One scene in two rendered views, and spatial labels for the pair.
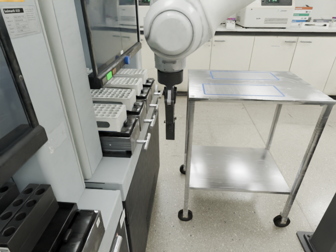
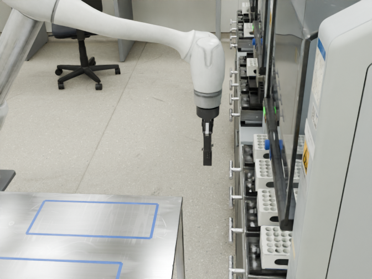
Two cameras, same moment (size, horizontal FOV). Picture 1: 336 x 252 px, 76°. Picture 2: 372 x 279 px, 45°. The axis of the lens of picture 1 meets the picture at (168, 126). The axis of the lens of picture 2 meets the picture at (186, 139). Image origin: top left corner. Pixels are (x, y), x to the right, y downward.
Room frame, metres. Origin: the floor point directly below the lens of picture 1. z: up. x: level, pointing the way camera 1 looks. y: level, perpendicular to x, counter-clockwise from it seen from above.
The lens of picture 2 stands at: (1.90, -0.05, 1.66)
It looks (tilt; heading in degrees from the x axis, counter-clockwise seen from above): 32 degrees down; 181
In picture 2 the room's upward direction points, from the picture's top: 2 degrees counter-clockwise
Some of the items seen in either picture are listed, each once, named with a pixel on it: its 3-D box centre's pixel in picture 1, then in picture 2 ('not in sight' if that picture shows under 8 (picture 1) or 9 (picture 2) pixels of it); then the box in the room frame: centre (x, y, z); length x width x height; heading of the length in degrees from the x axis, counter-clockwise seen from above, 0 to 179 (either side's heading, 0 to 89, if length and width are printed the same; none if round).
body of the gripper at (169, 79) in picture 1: (170, 84); (207, 116); (0.62, -0.01, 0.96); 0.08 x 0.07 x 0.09; 176
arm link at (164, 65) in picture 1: (170, 59); (207, 96); (0.62, -0.01, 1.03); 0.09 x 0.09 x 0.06
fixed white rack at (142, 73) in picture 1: (117, 77); (321, 251); (1.10, 0.26, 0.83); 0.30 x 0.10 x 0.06; 86
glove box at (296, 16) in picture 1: (297, 16); not in sight; (3.25, -1.74, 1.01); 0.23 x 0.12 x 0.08; 85
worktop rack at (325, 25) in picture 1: (313, 25); not in sight; (2.92, -1.79, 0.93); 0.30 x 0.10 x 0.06; 78
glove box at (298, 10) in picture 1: (301, 8); not in sight; (3.25, -1.76, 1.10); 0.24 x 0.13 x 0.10; 84
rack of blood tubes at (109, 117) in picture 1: (79, 117); (298, 150); (0.64, 0.30, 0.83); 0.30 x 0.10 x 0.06; 86
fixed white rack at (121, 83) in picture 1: (108, 87); (311, 210); (0.95, 0.27, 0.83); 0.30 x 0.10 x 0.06; 86
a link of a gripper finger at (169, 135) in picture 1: (170, 130); not in sight; (0.61, -0.01, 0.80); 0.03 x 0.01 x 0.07; 86
